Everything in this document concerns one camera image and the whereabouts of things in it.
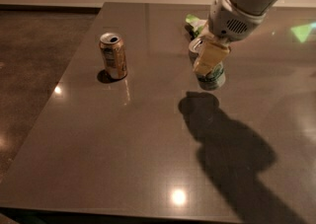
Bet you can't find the gold brown soda can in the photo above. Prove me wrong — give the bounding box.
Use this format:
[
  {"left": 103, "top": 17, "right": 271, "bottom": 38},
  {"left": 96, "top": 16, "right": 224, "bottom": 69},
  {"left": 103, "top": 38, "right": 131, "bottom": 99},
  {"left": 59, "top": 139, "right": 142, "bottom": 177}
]
[{"left": 99, "top": 33, "right": 127, "bottom": 80}]

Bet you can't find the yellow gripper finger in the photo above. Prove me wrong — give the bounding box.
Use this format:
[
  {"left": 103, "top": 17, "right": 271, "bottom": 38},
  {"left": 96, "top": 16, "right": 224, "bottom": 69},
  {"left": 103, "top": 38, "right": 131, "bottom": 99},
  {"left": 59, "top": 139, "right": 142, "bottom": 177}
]
[{"left": 194, "top": 39, "right": 230, "bottom": 76}]

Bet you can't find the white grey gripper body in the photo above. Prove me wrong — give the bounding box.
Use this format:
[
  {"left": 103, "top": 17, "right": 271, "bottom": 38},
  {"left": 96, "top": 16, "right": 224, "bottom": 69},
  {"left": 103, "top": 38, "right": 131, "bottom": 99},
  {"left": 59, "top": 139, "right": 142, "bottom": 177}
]
[{"left": 201, "top": 0, "right": 266, "bottom": 45}]

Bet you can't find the green white 7up can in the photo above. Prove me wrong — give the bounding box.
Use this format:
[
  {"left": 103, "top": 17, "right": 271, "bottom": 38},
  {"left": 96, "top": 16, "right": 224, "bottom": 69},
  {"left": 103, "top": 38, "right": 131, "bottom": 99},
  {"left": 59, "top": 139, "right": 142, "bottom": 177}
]
[{"left": 189, "top": 37, "right": 226, "bottom": 91}]

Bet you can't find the green chip bag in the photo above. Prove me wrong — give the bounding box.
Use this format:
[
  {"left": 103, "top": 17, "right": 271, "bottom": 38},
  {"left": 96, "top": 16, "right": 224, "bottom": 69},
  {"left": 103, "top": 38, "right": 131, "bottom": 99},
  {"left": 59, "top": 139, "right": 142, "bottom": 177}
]
[{"left": 186, "top": 14, "right": 207, "bottom": 38}]

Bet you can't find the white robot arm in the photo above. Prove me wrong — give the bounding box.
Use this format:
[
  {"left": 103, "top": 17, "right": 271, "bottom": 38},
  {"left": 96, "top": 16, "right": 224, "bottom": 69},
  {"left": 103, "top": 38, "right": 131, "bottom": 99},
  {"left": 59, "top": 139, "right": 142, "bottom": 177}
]
[{"left": 194, "top": 0, "right": 277, "bottom": 76}]

